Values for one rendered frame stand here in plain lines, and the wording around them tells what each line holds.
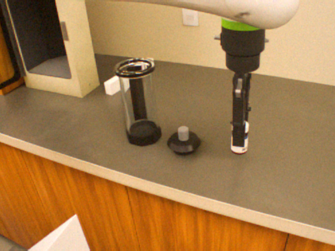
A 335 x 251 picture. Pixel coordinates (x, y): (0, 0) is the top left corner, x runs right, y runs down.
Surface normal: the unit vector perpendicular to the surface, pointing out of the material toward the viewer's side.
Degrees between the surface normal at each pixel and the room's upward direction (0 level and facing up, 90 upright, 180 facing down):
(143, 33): 90
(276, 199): 0
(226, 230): 90
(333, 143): 0
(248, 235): 90
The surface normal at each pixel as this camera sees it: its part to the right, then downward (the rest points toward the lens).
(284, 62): -0.45, 0.51
